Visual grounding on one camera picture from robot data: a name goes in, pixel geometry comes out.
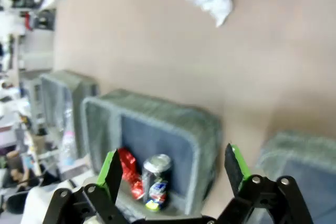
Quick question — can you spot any crumpled white paper ball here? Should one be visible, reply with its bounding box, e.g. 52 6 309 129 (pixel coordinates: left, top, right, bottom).
185 0 234 28

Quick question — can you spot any black Pepsi can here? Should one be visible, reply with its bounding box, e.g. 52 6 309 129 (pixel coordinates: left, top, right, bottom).
141 153 174 212

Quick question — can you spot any clear plastic bottle pink label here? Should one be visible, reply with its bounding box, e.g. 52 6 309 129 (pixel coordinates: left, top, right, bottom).
60 129 76 162

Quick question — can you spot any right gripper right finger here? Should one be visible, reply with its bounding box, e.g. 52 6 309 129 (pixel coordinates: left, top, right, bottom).
215 143 314 224

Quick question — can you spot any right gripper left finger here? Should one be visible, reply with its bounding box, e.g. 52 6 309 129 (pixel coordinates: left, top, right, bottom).
46 148 127 224

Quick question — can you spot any crushed red drink can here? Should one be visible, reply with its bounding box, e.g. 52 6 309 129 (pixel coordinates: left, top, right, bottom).
117 147 145 201

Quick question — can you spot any grey fabric basket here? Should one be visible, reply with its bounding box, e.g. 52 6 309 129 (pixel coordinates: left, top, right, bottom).
80 89 223 217
20 69 99 162
256 130 336 224

